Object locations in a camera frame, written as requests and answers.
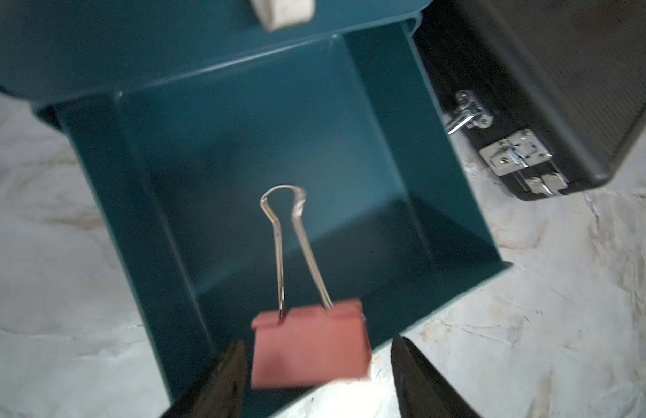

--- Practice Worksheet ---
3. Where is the teal drawer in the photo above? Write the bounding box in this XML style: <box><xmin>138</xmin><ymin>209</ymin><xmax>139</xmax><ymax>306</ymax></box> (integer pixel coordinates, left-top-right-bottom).
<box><xmin>37</xmin><ymin>22</ymin><xmax>506</xmax><ymax>400</ymax></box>
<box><xmin>0</xmin><ymin>1</ymin><xmax>426</xmax><ymax>103</ymax></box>

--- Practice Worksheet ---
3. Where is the teal bottom drawer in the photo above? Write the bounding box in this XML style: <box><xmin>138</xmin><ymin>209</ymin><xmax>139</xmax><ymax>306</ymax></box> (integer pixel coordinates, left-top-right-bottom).
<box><xmin>37</xmin><ymin>22</ymin><xmax>506</xmax><ymax>400</ymax></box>

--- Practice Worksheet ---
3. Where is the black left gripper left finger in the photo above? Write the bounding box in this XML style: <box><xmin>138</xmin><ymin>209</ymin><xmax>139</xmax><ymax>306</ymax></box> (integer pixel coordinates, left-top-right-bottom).
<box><xmin>162</xmin><ymin>341</ymin><xmax>247</xmax><ymax>418</ymax></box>

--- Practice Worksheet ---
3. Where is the black flat case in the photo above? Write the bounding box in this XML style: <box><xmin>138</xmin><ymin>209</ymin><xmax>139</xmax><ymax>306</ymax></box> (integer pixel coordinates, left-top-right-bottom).
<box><xmin>415</xmin><ymin>1</ymin><xmax>646</xmax><ymax>201</ymax></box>

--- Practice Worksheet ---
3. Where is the pink binder clip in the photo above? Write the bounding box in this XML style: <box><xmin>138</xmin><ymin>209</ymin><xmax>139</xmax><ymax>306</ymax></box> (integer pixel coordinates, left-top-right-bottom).
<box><xmin>251</xmin><ymin>185</ymin><xmax>372</xmax><ymax>389</ymax></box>

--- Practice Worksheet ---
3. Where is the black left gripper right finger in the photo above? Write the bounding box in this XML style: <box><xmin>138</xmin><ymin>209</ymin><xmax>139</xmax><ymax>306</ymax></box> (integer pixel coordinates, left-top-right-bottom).
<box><xmin>390</xmin><ymin>335</ymin><xmax>480</xmax><ymax>418</ymax></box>

